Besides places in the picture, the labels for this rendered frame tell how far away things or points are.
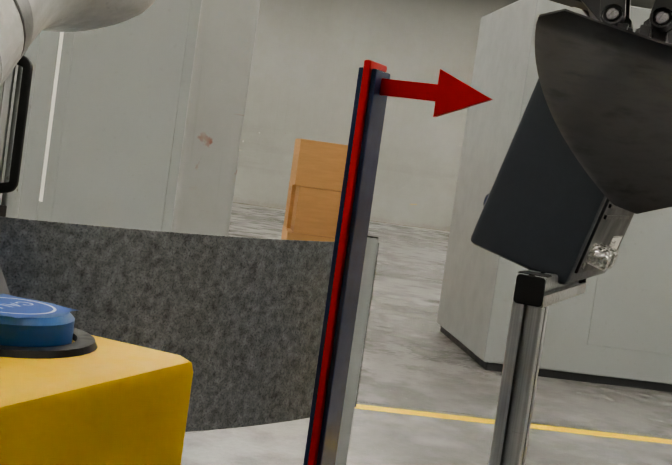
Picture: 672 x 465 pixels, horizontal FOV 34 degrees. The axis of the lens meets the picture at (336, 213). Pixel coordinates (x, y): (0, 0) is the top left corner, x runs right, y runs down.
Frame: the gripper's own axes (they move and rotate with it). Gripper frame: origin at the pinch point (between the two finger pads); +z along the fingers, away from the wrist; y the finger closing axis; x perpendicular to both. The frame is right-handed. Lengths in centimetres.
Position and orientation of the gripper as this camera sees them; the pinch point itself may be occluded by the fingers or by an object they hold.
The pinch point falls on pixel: (629, 75)
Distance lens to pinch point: 56.0
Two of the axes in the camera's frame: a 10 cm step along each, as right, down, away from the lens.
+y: 9.2, 1.4, -3.8
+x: 3.2, 3.0, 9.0
